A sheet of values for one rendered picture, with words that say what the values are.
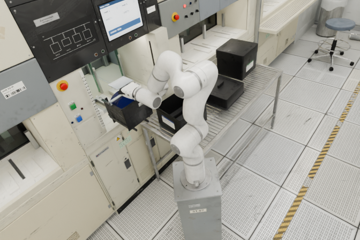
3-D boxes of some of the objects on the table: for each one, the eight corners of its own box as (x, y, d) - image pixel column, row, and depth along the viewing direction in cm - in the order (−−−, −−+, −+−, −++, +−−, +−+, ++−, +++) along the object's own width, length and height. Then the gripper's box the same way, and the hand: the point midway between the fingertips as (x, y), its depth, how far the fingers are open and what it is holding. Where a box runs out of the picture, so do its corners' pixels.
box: (242, 81, 228) (243, 56, 212) (216, 73, 244) (215, 50, 228) (256, 67, 244) (258, 43, 228) (231, 60, 260) (231, 37, 244)
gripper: (148, 81, 146) (128, 73, 157) (126, 95, 137) (107, 85, 148) (150, 91, 151) (131, 83, 161) (129, 106, 142) (111, 96, 152)
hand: (121, 85), depth 153 cm, fingers closed on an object, 3 cm apart
